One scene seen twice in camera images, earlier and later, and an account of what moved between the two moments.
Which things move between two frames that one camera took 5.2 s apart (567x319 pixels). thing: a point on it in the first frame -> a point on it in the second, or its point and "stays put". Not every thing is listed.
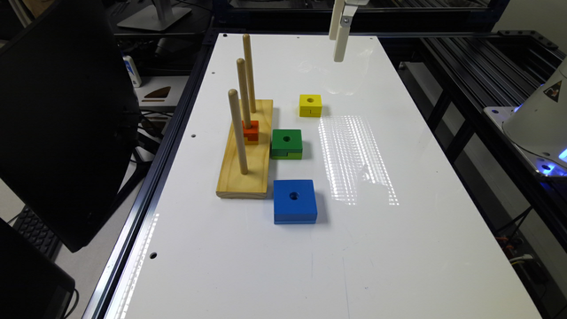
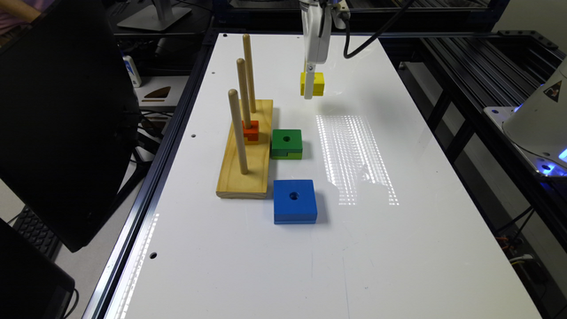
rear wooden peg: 249,66 stays put
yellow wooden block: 310,105 -> 318,85
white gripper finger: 344,32 -> 309,81
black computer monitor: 69,119 stays put
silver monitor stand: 157,18 stays put
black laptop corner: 33,285 stays put
